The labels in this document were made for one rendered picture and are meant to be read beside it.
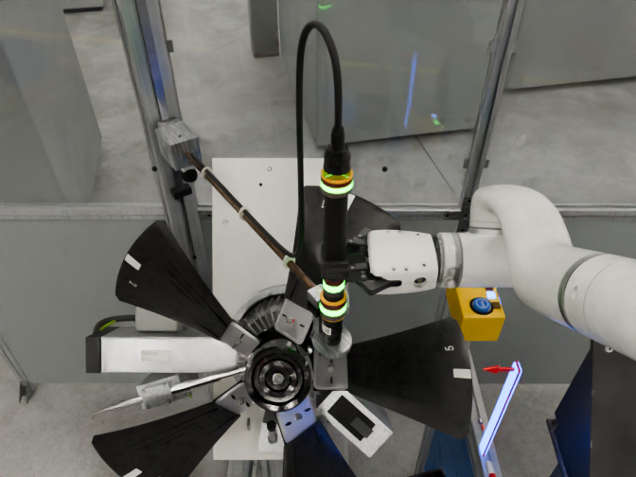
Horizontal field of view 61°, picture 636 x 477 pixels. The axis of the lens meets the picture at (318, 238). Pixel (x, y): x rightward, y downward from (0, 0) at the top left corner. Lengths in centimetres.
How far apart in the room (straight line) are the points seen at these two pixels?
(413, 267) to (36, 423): 205
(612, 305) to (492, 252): 31
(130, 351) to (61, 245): 82
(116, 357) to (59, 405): 142
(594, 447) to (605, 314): 65
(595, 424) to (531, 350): 119
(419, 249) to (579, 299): 30
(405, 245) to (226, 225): 53
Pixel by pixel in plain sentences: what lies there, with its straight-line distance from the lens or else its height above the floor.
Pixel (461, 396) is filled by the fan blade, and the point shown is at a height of 117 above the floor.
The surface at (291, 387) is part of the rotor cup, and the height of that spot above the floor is 121.
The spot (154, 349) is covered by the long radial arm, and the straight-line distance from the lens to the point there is 118.
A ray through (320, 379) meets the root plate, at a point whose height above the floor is 118.
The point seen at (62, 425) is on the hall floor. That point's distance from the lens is 255.
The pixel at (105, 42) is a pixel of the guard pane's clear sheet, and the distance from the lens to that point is 150.
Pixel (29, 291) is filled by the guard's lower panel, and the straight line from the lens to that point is 217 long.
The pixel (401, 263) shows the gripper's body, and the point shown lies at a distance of 79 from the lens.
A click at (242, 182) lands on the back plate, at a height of 132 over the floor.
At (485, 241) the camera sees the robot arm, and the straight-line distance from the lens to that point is 82.
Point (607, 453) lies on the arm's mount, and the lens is 119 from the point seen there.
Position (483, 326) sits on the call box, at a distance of 133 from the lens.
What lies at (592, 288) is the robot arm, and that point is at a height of 166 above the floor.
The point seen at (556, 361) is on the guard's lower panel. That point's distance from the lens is 243.
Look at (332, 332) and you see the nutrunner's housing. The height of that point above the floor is 131.
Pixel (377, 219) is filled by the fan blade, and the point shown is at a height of 142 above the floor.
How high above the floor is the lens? 203
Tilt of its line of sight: 42 degrees down
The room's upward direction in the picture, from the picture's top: straight up
